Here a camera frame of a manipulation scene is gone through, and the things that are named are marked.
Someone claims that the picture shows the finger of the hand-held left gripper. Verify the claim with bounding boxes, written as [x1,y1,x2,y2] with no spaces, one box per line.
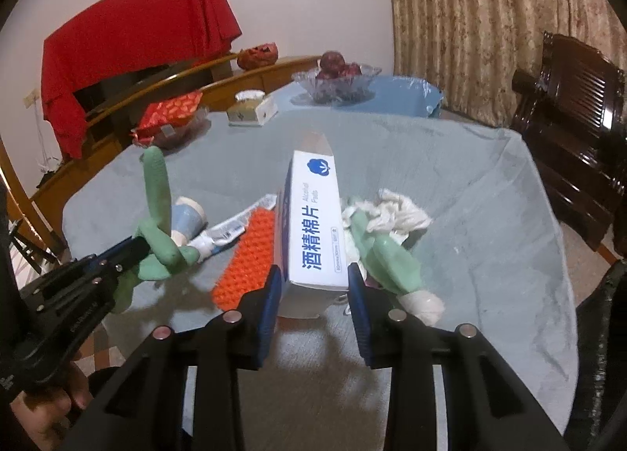
[91,251,150,286]
[73,236,150,269]

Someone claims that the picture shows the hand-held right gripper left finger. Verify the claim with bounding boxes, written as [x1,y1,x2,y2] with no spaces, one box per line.
[59,265,283,451]

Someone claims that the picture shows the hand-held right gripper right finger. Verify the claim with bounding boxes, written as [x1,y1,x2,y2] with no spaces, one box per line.
[346,262,570,451]

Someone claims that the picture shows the orange foam fruit net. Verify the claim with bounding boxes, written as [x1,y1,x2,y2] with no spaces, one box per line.
[212,207,278,311]

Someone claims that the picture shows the white box with blue print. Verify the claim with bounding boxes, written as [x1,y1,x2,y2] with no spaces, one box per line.
[273,132,350,321]

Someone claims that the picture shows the black trash bag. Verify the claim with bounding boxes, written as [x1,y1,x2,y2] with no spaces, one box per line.
[563,260,627,451]

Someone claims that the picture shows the person's left hand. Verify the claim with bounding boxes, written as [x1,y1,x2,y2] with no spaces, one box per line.
[10,365,95,451]

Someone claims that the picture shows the white toothpaste tube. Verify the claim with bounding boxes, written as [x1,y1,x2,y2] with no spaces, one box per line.
[188,194,278,257]

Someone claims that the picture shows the light wooden chair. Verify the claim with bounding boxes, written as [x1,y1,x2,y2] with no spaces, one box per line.
[0,135,69,280]

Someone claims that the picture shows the crumpled white tissue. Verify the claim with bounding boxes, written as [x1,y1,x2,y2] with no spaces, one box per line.
[341,188,434,247]

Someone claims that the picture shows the grey-blue tablecloth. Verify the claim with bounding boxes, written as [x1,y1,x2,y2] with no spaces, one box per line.
[61,83,581,451]

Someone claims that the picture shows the red patterned packet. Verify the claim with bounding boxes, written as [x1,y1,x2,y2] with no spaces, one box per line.
[130,91,204,146]

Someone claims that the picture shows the black television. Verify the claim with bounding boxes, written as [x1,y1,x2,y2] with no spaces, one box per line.
[73,66,170,115]

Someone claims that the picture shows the beige tissue box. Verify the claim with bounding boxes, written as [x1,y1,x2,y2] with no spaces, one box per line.
[226,90,279,127]

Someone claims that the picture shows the blue plate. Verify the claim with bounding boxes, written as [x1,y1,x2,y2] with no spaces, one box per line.
[267,75,444,119]

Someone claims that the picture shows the glass fruit bowl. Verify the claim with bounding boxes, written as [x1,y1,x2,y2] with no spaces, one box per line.
[292,64,382,105]

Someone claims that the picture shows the red cloth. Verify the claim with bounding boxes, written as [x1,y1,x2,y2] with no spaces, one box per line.
[40,0,243,160]

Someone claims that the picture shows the curved wooden chair back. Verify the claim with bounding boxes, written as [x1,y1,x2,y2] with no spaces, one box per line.
[198,56,322,112]

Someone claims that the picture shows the crumpled red bag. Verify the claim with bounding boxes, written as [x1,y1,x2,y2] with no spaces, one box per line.
[237,42,280,71]

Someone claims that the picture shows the large dark red apple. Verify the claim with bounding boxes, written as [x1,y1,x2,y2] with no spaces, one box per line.
[320,51,348,76]

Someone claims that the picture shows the dark wooden chair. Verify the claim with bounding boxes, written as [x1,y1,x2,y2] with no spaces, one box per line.
[509,31,627,266]

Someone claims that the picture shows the beige patterned curtain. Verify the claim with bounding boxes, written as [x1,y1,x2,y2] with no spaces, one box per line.
[384,0,627,138]

